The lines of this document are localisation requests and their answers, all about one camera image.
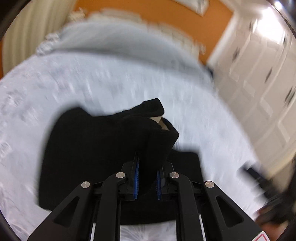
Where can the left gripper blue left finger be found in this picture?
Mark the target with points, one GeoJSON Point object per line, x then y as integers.
{"type": "Point", "coordinates": [91, 211]}

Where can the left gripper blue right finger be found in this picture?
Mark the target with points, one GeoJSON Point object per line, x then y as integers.
{"type": "Point", "coordinates": [203, 210]}

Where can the black pants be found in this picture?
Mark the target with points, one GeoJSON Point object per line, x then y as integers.
{"type": "Point", "coordinates": [82, 147]}

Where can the right hand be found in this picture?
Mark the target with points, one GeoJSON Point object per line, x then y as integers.
{"type": "Point", "coordinates": [273, 230]}

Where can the white wardrobe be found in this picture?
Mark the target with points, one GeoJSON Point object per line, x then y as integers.
{"type": "Point", "coordinates": [254, 73]}

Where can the butterfly pattern bed sheet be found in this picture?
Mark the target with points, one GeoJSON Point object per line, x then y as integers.
{"type": "Point", "coordinates": [36, 91]}

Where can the beige padded headboard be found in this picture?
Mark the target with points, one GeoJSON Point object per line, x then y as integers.
{"type": "Point", "coordinates": [173, 34]}

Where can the grey duvet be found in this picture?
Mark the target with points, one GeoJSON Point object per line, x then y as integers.
{"type": "Point", "coordinates": [122, 39]}

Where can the cream curtain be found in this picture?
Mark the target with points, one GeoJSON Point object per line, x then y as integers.
{"type": "Point", "coordinates": [36, 20]}

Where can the framed wall picture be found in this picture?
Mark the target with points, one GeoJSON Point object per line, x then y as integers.
{"type": "Point", "coordinates": [198, 6]}

